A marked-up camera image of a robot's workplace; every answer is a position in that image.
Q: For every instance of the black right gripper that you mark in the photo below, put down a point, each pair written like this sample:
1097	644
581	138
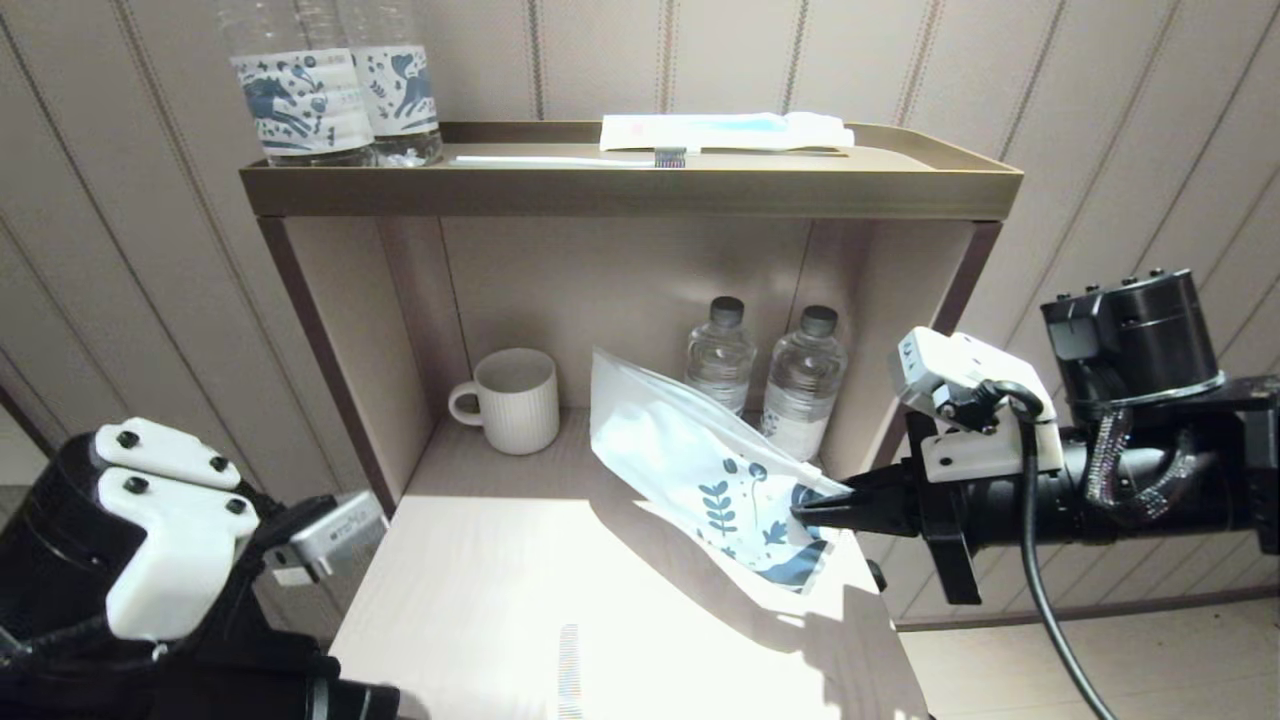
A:
945	520

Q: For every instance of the white floral zip pouch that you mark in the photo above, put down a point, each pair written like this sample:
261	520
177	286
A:
660	440

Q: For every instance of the white comb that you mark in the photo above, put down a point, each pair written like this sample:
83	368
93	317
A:
570	670

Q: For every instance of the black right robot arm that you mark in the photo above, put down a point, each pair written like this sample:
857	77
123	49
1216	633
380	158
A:
1140	340

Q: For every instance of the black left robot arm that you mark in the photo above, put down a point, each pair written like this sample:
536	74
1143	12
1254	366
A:
60	530

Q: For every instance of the small black knob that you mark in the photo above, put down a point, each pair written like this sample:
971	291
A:
878	577

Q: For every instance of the small clear water bottle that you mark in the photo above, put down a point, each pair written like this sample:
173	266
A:
805	385
722	355

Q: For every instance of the white ribbed mug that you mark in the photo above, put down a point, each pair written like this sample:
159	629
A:
520	405

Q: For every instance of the brown metal shelf tray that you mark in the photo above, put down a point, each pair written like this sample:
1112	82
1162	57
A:
620	192

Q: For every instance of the white wrapped blue toothbrush pack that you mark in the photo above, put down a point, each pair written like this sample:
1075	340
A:
720	130

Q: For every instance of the white toothbrush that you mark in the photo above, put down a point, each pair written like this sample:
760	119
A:
560	160

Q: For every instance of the beige wooden shelf cabinet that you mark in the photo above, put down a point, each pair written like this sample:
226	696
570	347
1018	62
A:
360	330

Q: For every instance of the large bottle blue deer label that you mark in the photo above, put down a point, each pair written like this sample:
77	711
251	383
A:
405	90
300	105

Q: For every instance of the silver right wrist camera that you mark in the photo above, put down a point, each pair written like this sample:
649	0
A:
950	365

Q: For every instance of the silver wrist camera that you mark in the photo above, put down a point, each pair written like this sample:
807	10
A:
335	540
950	365

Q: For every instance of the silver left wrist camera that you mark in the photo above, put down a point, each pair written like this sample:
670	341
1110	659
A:
335	540

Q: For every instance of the white wall fixture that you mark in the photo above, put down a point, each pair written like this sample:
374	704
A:
12	455

